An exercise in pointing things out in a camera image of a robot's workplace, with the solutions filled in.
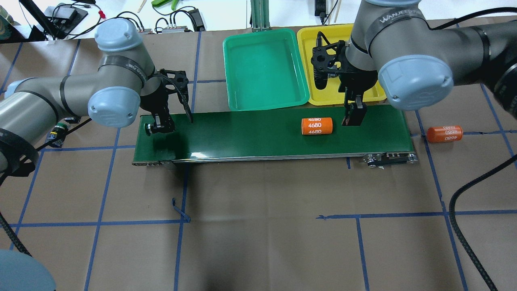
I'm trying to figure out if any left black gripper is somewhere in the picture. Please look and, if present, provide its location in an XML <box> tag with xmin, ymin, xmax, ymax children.
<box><xmin>140</xmin><ymin>69</ymin><xmax>193</xmax><ymax>136</ymax></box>

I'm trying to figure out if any green push button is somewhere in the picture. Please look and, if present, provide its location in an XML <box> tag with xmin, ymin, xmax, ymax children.
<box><xmin>46</xmin><ymin>118</ymin><xmax>81</xmax><ymax>148</ymax></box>

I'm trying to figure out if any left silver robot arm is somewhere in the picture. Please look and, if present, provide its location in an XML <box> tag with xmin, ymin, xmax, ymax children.
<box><xmin>1</xmin><ymin>18</ymin><xmax>199</xmax><ymax>291</ymax></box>

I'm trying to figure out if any black power adapter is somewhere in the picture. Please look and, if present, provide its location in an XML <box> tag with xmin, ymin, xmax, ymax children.
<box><xmin>188</xmin><ymin>9</ymin><xmax>206</xmax><ymax>32</ymax></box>

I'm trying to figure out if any green conveyor belt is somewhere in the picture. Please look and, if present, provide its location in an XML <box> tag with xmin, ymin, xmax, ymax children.
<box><xmin>132</xmin><ymin>104</ymin><xmax>418</xmax><ymax>167</ymax></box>

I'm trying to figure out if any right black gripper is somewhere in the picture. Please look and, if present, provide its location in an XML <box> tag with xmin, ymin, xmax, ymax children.
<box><xmin>311</xmin><ymin>32</ymin><xmax>377</xmax><ymax>127</ymax></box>

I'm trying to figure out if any orange battery cell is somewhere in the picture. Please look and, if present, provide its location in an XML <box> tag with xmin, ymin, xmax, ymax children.
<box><xmin>301</xmin><ymin>117</ymin><xmax>334</xmax><ymax>135</ymax></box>
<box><xmin>425</xmin><ymin>125</ymin><xmax>464</xmax><ymax>143</ymax></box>

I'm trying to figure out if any green handled reach grabber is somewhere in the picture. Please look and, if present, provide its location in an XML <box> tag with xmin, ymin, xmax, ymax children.
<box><xmin>151</xmin><ymin>0</ymin><xmax>195</xmax><ymax>14</ymax></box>

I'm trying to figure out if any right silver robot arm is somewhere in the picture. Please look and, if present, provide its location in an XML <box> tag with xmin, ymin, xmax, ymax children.
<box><xmin>311</xmin><ymin>0</ymin><xmax>517</xmax><ymax>127</ymax></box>

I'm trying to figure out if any yellow plastic tray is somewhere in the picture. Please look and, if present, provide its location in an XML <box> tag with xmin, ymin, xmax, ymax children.
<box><xmin>297</xmin><ymin>23</ymin><xmax>389</xmax><ymax>106</ymax></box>

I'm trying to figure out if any black device box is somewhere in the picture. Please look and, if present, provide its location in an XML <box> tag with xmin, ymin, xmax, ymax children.
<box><xmin>44</xmin><ymin>3</ymin><xmax>88</xmax><ymax>39</ymax></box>

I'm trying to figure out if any aluminium frame post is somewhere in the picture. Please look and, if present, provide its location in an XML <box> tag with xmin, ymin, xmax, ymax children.
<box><xmin>250</xmin><ymin>0</ymin><xmax>272</xmax><ymax>32</ymax></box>

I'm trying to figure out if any green plastic tray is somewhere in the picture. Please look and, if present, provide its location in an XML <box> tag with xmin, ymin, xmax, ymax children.
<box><xmin>222</xmin><ymin>28</ymin><xmax>310</xmax><ymax>111</ymax></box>

